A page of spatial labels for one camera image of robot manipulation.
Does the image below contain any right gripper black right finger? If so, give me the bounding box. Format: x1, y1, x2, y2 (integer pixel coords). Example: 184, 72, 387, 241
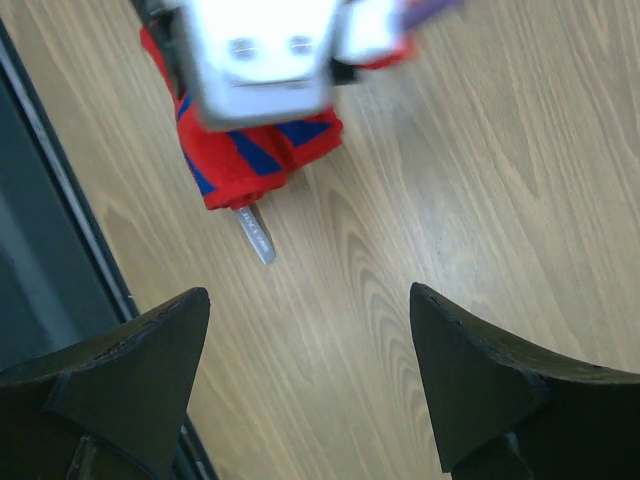
410, 283, 639, 479

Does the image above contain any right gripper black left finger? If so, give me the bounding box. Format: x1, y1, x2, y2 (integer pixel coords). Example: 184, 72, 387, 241
1, 287, 210, 479

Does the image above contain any teal red-trimmed towel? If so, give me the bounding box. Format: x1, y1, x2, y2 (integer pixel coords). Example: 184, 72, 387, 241
138, 24, 419, 267

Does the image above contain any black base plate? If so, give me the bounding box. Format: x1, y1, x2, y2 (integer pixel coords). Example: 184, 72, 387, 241
1, 34, 216, 479

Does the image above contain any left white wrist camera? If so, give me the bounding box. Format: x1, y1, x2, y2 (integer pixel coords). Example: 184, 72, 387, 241
171, 0, 406, 131

